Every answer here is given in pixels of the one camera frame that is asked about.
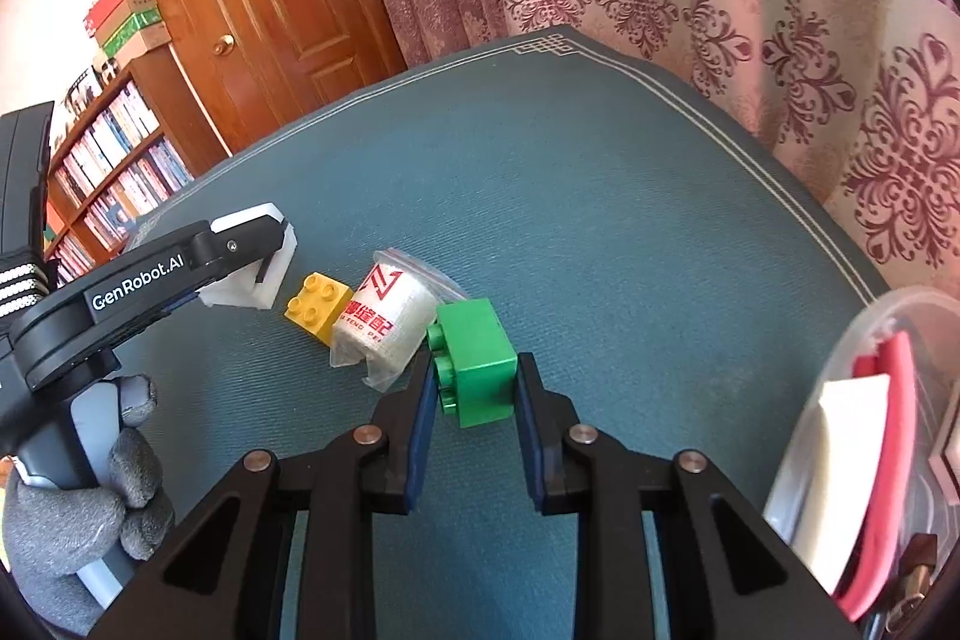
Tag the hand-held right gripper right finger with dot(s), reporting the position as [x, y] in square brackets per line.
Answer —
[529, 437]

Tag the rows of books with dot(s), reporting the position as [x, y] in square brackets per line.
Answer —
[112, 138]

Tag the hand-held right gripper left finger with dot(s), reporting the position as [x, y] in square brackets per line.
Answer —
[420, 430]

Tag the green box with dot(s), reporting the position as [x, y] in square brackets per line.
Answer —
[131, 29]

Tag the cardboard box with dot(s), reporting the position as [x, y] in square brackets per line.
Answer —
[150, 46]

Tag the stack of coloured boxes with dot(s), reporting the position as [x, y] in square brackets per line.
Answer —
[112, 3]

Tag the green toy brick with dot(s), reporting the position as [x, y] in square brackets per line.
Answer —
[480, 362]

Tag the person's left hand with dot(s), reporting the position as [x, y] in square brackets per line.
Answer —
[67, 527]

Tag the clear plastic container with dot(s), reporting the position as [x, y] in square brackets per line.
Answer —
[874, 314]

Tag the framed photo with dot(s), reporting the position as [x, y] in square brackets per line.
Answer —
[82, 89]

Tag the white cream tube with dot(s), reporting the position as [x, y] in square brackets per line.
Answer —
[840, 475]

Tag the white sponge block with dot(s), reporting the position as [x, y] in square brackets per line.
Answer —
[240, 295]

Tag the yellow toy brick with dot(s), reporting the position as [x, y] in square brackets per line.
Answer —
[319, 310]

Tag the wooden bookshelf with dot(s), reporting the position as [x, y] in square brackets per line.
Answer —
[180, 108]

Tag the brass door knob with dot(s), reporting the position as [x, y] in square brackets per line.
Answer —
[223, 44]

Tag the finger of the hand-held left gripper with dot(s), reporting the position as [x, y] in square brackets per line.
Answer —
[240, 246]
[161, 316]

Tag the teal cloth-covered desktop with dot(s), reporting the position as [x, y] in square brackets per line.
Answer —
[562, 197]

